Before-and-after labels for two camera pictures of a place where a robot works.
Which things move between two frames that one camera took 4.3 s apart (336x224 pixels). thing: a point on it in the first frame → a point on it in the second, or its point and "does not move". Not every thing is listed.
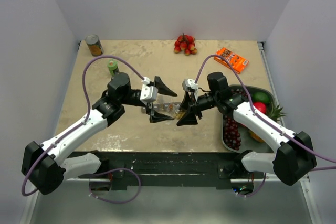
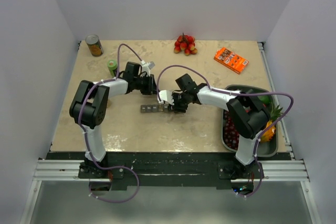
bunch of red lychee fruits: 186,43 does not move
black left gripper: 162,89 → 151,86
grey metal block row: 172,107 does not move
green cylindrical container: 112,64 does not move
